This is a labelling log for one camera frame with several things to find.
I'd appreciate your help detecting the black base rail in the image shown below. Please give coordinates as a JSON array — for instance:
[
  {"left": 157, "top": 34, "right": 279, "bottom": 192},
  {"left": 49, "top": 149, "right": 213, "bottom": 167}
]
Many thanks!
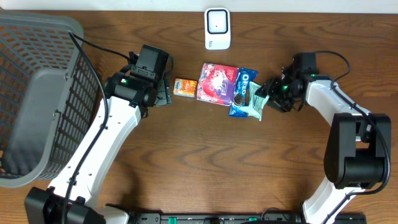
[{"left": 130, "top": 212, "right": 368, "bottom": 224}]

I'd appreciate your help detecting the red purple snack bag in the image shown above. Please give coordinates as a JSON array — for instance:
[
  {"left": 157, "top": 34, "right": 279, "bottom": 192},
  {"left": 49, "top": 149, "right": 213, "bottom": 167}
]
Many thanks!
[{"left": 197, "top": 63, "right": 239, "bottom": 106}]

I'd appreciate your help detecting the light green snack packet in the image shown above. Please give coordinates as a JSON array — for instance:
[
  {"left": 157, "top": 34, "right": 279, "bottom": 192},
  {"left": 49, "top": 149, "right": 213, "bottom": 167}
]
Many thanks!
[{"left": 240, "top": 82, "right": 269, "bottom": 121}]

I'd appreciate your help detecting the orange small box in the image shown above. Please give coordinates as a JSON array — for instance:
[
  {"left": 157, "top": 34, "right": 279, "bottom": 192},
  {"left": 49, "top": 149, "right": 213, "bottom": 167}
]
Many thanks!
[{"left": 173, "top": 78, "right": 197, "bottom": 98}]

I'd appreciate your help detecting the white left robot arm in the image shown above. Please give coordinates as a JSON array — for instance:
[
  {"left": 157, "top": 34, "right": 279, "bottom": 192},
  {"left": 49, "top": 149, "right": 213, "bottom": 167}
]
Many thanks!
[{"left": 24, "top": 70, "right": 171, "bottom": 223}]

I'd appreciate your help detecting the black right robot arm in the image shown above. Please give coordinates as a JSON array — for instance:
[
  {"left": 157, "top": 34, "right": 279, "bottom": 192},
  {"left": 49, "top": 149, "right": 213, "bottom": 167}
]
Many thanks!
[{"left": 255, "top": 74, "right": 391, "bottom": 223}]

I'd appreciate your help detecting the white barcode scanner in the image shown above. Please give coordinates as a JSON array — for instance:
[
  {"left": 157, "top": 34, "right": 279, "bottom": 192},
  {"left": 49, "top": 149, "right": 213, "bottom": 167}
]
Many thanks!
[{"left": 204, "top": 7, "right": 231, "bottom": 50}]

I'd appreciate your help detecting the grey plastic mesh basket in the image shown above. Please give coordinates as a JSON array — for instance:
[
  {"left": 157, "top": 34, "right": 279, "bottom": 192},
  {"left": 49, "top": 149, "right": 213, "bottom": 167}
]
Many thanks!
[{"left": 1, "top": 10, "right": 98, "bottom": 188}]

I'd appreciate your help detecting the blue Oreo cookie pack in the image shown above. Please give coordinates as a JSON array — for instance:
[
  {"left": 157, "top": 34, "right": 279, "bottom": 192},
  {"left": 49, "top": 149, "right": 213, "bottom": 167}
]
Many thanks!
[{"left": 229, "top": 67, "right": 258, "bottom": 118}]

